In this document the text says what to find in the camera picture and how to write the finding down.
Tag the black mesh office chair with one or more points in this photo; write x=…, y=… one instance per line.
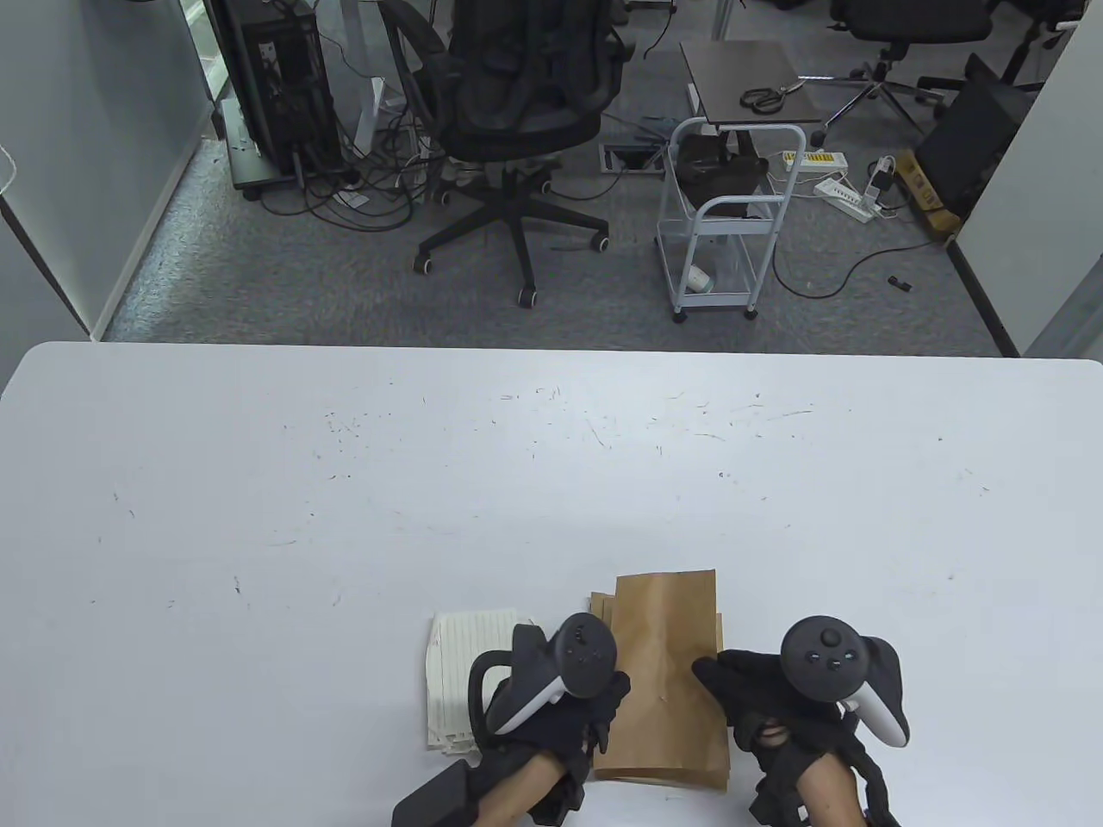
x=517, y=103

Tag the white plug adapter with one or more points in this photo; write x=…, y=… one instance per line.
x=879, y=181

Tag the grey floor socket box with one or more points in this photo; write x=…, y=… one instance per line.
x=633, y=158

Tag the yellow cardboard box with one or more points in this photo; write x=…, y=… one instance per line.
x=926, y=189

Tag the black flat monitor panel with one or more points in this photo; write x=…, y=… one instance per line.
x=974, y=138

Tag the white rolling cart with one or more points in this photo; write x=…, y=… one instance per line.
x=741, y=127

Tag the person's left hand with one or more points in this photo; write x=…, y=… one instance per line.
x=560, y=732

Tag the grey wheeled computer dolly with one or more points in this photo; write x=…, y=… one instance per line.
x=250, y=172

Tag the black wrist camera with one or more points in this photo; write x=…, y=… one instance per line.
x=435, y=797
x=775, y=805

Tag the black and white controller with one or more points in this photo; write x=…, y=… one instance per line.
x=588, y=655
x=823, y=659

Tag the white paper cup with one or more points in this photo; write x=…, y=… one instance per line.
x=696, y=280

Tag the person's right hand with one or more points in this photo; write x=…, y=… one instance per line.
x=758, y=698

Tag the white power strip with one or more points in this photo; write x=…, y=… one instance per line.
x=849, y=198

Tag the black computer tower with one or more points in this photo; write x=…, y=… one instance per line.
x=276, y=77

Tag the black bag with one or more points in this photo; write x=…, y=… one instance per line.
x=719, y=172

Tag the person's left forearm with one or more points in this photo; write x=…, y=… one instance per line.
x=517, y=792

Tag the dark brown side table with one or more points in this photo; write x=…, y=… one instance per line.
x=741, y=69

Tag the yellow power strip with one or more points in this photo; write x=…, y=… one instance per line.
x=819, y=160

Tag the person's right forearm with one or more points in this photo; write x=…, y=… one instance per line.
x=827, y=792

